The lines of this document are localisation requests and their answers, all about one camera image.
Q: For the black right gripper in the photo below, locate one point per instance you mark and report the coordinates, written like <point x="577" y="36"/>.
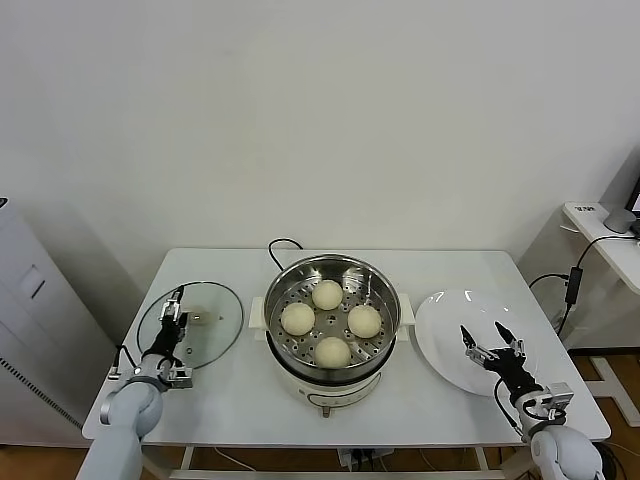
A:
<point x="512" y="367"/>

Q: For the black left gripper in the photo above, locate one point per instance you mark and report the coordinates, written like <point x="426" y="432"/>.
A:
<point x="167" y="340"/>

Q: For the round glass pot lid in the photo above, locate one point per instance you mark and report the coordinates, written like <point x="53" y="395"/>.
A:
<point x="220" y="300"/>

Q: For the white steamed baozi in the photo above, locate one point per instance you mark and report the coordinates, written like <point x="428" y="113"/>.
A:
<point x="298" y="318"/>
<point x="332" y="352"/>
<point x="327" y="295"/>
<point x="365" y="321"/>

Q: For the perforated steel steamer basket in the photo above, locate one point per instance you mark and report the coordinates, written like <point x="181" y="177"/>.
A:
<point x="300" y="280"/>

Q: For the white round plate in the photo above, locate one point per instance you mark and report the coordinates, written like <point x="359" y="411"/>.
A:
<point x="445" y="320"/>

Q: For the white desk foot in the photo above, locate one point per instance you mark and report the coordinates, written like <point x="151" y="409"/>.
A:
<point x="615" y="382"/>

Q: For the white floor cabinet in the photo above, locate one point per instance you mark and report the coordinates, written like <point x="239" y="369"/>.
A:
<point x="30" y="310"/>

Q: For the white side desk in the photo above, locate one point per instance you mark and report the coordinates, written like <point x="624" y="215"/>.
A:
<point x="595" y="230"/>

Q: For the small printed desk label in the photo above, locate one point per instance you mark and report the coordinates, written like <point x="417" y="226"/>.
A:
<point x="586" y="209"/>

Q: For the white power strip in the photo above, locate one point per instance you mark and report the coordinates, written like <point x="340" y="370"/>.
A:
<point x="357" y="457"/>

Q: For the gray cylinder speaker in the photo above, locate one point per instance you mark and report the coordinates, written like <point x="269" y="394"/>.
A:
<point x="620" y="221"/>

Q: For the dark computer monitor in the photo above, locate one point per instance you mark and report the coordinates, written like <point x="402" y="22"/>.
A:
<point x="635" y="197"/>

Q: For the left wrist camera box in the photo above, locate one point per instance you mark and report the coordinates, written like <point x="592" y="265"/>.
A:
<point x="181" y="376"/>

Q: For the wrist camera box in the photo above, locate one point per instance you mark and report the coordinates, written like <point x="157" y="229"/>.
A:
<point x="557" y="395"/>
<point x="181" y="376"/>

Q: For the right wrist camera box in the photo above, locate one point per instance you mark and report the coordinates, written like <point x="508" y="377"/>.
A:
<point x="557" y="395"/>

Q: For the white table frame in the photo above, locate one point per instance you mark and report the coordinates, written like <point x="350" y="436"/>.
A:
<point x="187" y="457"/>

